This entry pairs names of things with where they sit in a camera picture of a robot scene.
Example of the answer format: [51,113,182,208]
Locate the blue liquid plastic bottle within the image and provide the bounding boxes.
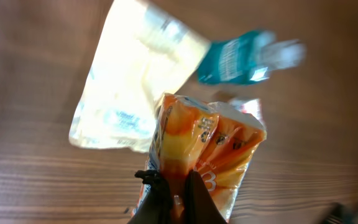
[197,29,306,85]

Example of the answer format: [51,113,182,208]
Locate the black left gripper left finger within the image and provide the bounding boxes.
[127,170,173,224]

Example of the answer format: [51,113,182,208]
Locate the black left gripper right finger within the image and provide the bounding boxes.
[184,170,227,224]

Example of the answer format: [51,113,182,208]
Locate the red white small box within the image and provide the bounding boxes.
[229,98,264,123]

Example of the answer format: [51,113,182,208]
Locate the white plastic pouch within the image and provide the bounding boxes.
[68,0,210,152]

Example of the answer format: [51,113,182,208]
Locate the orange snack packet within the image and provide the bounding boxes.
[132,94,267,223]

